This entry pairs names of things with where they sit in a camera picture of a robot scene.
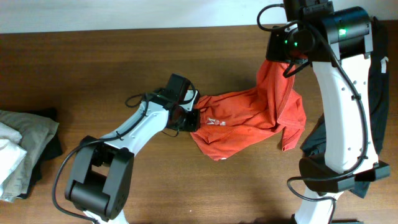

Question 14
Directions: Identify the red t-shirt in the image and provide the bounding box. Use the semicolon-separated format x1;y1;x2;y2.
191;60;307;161

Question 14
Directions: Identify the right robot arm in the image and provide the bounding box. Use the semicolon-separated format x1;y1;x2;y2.
266;1;391;223

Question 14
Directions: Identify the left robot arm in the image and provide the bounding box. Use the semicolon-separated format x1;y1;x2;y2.
65;89;200;223

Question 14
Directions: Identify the black t-shirt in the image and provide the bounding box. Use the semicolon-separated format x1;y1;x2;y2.
299;17;390;198

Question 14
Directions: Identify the black folded garment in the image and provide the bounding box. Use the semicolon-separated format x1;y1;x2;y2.
16;108;63;199

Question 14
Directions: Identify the grey folded garment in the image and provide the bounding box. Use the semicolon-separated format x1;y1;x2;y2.
1;110;59;202

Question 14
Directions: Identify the white folded garment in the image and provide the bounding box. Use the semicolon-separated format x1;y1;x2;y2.
1;123;27;185

